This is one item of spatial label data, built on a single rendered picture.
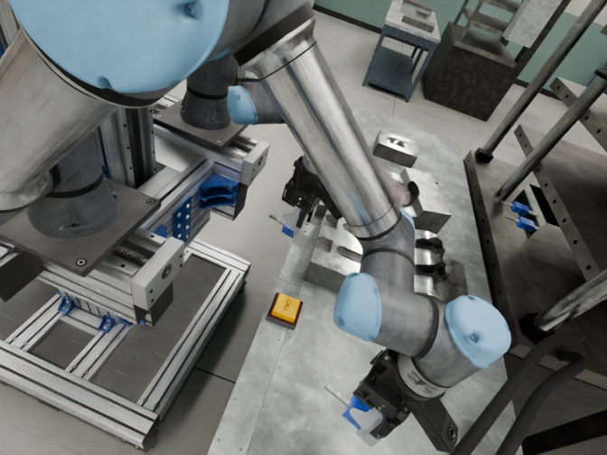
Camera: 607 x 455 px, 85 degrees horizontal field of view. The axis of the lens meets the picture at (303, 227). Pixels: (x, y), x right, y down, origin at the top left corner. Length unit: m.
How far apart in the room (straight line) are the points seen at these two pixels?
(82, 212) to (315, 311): 0.60
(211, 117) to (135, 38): 0.82
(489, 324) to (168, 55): 0.40
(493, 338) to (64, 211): 0.68
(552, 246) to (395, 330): 1.29
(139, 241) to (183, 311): 0.81
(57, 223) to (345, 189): 0.52
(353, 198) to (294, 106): 0.13
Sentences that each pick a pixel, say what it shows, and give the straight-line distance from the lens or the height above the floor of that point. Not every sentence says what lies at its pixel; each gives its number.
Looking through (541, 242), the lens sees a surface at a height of 0.87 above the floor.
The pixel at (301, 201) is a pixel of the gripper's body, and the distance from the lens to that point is 0.82.
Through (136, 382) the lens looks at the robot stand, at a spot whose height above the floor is 0.21.
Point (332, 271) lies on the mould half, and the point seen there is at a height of 0.88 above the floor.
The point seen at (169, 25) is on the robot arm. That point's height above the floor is 1.51.
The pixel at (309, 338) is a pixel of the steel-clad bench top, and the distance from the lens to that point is 0.90.
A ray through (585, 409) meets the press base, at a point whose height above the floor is 0.58.
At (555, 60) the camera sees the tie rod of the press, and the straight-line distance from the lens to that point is 2.06.
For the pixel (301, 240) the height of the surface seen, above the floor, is 0.93.
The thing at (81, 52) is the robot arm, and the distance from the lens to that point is 0.27.
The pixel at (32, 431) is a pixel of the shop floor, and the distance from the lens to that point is 1.72.
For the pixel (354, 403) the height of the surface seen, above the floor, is 0.94.
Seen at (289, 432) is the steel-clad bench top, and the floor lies 0.80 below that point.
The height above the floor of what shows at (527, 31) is 1.14.
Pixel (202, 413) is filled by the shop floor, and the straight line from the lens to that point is 1.64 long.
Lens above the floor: 1.58
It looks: 44 degrees down
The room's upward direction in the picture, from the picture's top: 20 degrees clockwise
